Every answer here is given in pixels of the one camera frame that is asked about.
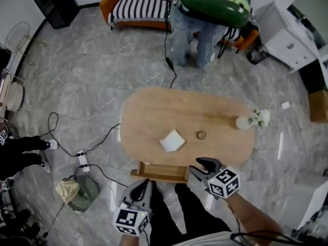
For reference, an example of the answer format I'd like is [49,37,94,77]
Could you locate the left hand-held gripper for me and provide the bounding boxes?
[112,179,153,237]

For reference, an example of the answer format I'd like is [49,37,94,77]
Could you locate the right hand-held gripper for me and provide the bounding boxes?
[189,157,240,200]

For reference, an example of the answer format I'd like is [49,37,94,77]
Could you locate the wooden drawer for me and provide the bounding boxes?
[130,160,190,184]

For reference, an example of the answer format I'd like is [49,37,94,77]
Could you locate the white tissue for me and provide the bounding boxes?
[158,129,186,153]

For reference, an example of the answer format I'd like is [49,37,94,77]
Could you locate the person's left forearm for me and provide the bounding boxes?
[118,233,145,246]

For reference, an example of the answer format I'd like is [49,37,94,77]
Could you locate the person's right forearm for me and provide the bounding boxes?
[225,192,285,246]

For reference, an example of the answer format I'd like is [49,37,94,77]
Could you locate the wooden coffee table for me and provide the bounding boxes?
[119,87,256,168]

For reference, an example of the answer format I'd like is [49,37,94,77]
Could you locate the person's left shoe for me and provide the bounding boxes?
[150,180,165,199]

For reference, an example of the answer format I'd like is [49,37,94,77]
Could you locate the person's shoe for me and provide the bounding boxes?
[150,180,165,199]
[175,183,190,197]

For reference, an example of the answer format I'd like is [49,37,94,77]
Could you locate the person's right shoe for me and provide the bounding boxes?
[175,183,190,197]

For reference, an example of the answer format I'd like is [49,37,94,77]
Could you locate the person's left leg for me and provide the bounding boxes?
[150,193,188,246]

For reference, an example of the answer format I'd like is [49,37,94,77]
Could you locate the person's leg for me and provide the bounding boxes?
[150,193,188,246]
[178,192,233,240]

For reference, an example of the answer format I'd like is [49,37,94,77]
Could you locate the person's right leg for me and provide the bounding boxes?
[178,192,233,240]

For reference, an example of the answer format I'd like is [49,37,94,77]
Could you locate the white vase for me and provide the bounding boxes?
[235,115,254,130]

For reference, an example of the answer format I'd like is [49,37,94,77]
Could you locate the white power strip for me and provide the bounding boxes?
[76,150,91,173]

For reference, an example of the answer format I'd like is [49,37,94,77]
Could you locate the person's white shirt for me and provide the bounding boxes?
[171,230,259,246]

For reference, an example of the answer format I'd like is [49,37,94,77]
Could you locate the beige cloth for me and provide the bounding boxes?
[55,178,80,204]

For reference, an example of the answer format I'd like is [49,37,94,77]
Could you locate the black waste bin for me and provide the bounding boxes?
[247,45,270,66]

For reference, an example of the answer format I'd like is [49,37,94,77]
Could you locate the cardboard box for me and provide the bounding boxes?
[308,90,328,124]

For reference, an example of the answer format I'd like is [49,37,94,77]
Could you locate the dark bathtub white rim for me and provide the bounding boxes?
[298,53,328,93]

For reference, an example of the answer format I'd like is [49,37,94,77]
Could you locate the white vanity cabinet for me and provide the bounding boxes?
[255,1,324,74]

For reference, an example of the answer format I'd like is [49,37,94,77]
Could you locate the cream round basin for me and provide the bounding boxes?
[5,82,25,112]

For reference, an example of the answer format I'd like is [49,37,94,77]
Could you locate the pink round basin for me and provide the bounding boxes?
[0,72,11,108]

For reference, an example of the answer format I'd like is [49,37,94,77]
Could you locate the striped black white blanket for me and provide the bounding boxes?
[107,0,257,44]

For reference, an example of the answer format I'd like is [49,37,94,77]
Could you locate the orange sofa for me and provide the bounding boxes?
[99,0,259,53]

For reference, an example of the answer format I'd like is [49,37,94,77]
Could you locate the black floor cabinet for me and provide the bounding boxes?
[29,0,79,30]

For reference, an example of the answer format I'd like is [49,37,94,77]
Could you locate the black floor cable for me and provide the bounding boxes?
[83,123,121,155]

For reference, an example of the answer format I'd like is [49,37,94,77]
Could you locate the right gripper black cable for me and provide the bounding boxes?
[229,229,311,246]

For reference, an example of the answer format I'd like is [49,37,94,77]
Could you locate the black cable with adapter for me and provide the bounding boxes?
[163,0,178,89]

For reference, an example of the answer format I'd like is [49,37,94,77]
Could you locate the looped black cable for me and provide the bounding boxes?
[10,112,80,157]

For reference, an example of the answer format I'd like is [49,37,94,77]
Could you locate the wire basket stand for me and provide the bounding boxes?
[4,22,48,67]

